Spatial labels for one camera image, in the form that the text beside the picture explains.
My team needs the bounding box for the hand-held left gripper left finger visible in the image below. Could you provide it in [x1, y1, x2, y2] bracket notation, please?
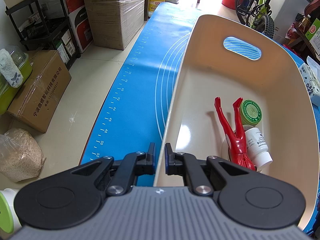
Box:
[71, 142, 157, 197]

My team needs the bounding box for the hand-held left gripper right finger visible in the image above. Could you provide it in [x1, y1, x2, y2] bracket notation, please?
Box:
[164, 142, 248, 197]

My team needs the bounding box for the red action figure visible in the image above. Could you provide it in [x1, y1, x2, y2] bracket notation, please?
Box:
[214, 97, 258, 171]

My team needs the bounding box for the white pill bottle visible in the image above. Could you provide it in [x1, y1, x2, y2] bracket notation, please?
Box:
[243, 127, 273, 169]

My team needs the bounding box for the beige plastic bin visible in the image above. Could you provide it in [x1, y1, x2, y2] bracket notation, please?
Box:
[153, 14, 316, 233]

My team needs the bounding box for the green round tin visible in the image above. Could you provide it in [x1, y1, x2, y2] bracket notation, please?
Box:
[239, 99, 263, 126]

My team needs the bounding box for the blue silicone mat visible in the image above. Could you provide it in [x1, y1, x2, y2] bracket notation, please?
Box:
[80, 2, 320, 238]

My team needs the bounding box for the clear bag of pellets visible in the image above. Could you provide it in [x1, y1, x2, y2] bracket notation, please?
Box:
[0, 128, 47, 183]

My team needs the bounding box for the brown cardboard box with print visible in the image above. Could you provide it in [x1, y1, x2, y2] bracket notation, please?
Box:
[7, 50, 72, 134]

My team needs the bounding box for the taped large cardboard box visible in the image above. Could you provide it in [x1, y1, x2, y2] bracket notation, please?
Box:
[86, 0, 146, 51]

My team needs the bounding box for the white container with green lid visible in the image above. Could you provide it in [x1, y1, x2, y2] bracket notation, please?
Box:
[0, 188, 22, 240]

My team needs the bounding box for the red white appliance box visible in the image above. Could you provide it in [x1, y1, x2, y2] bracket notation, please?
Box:
[62, 0, 95, 54]

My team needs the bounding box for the green plastic container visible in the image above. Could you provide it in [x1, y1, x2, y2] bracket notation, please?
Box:
[0, 45, 33, 116]

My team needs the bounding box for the yellow plastic jug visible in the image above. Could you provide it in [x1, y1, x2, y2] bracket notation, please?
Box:
[148, 0, 168, 18]

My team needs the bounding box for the white tissue box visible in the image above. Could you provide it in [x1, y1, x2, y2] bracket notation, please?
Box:
[298, 56, 320, 98]

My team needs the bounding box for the green black bicycle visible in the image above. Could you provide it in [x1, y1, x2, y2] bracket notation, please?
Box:
[235, 0, 286, 40]

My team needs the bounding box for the white fluffy cloth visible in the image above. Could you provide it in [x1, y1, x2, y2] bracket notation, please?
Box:
[0, 48, 24, 89]

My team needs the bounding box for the black metal rack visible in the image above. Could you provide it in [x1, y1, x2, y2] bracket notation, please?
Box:
[5, 0, 81, 68]

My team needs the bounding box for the dark wooden table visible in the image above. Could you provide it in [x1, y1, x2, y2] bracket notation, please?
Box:
[292, 21, 320, 64]

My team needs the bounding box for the green white carton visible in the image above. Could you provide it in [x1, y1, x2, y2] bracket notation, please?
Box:
[304, 17, 320, 56]

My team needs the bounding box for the white chest freezer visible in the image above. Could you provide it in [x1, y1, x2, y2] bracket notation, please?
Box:
[272, 0, 320, 46]

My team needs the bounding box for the brown leather bag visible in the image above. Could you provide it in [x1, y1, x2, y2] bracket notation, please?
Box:
[303, 0, 320, 18]

